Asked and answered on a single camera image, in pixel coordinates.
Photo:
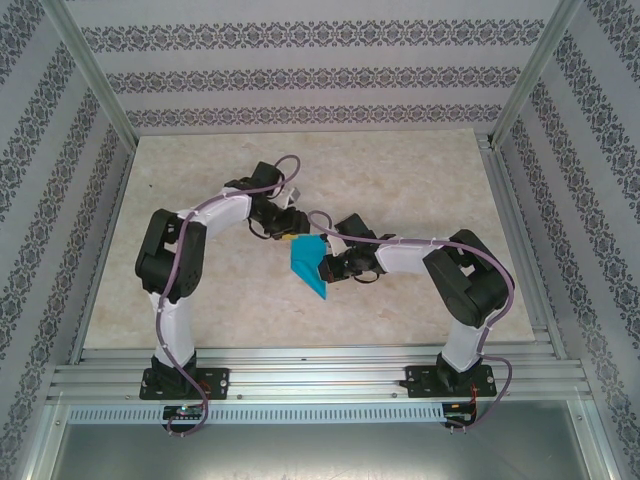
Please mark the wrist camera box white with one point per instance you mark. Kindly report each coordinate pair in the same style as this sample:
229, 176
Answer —
290, 196
334, 246

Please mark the aluminium side rail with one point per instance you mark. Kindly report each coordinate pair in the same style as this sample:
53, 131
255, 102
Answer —
112, 210
504, 200

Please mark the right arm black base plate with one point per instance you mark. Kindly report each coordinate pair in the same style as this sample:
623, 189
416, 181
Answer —
417, 382

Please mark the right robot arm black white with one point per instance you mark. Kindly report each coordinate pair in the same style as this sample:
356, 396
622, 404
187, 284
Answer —
470, 280

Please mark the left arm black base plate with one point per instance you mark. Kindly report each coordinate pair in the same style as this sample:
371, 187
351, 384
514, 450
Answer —
215, 382

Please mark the aluminium frame post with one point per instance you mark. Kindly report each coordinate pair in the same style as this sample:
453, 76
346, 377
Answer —
537, 67
90, 67

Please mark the aluminium mounting rail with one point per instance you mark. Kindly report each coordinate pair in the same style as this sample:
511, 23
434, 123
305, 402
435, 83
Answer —
320, 372

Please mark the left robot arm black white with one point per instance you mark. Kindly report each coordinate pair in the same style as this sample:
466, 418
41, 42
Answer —
170, 260

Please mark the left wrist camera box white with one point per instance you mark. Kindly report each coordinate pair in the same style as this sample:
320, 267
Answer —
290, 196

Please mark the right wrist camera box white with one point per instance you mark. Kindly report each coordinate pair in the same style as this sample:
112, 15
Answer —
334, 246

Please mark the grey metal panel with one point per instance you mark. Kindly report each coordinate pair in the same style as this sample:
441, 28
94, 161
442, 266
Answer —
320, 455

